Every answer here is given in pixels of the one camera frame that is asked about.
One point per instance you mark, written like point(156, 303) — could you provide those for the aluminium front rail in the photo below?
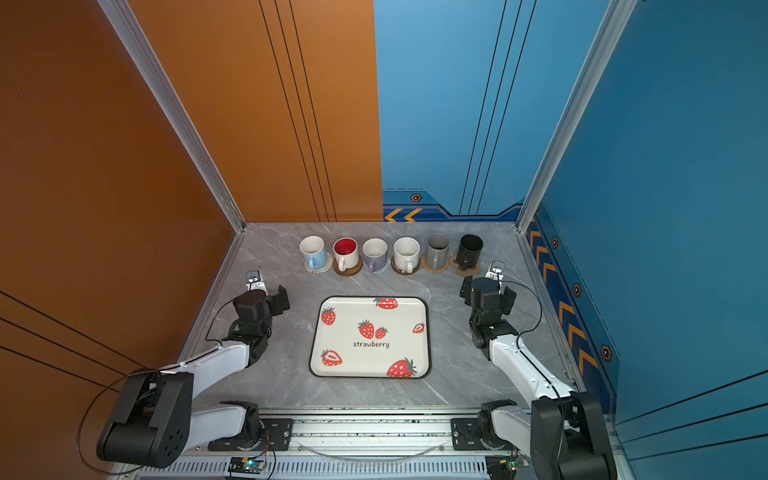
point(352, 436)

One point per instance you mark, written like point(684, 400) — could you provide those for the dark brown worn coaster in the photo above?
point(412, 267)

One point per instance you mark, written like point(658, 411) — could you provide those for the red interior white mug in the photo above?
point(346, 254)

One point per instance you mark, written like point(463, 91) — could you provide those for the right aluminium corner post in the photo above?
point(608, 34)

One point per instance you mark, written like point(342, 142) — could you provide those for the aluminium corner post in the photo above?
point(608, 34)
point(127, 27)

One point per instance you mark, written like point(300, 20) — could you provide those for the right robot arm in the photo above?
point(561, 431)

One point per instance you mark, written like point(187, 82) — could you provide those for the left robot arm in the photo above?
point(153, 421)

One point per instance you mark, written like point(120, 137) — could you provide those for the black mug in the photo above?
point(469, 252)

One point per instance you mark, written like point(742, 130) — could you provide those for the tan rattan coaster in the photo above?
point(425, 266)

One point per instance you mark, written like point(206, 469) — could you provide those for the paw shaped wooden coaster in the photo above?
point(466, 272)

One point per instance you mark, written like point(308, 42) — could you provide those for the white strawberry serving tray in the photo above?
point(371, 337)

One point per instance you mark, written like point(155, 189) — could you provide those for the left aluminium corner post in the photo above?
point(127, 27)

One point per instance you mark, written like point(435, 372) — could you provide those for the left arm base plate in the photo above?
point(270, 434)

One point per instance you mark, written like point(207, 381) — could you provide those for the green circuit board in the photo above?
point(505, 467)
point(246, 466)

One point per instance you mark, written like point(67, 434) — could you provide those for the right green circuit board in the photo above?
point(505, 467)

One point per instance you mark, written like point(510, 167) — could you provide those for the white purple handled mug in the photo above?
point(375, 255)

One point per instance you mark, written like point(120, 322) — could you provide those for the blue grey woven coaster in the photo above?
point(384, 270)

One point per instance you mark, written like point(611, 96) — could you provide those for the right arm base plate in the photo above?
point(470, 434)

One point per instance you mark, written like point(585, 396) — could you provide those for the left green circuit board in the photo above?
point(246, 466)

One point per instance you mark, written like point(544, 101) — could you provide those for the grey mug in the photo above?
point(437, 250)

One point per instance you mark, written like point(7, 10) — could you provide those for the light blue mug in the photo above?
point(314, 252)

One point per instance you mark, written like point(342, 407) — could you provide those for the light brown wooden coaster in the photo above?
point(349, 271)

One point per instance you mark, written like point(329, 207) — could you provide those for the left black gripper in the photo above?
point(275, 303)

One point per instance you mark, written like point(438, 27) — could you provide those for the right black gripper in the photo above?
point(467, 290)

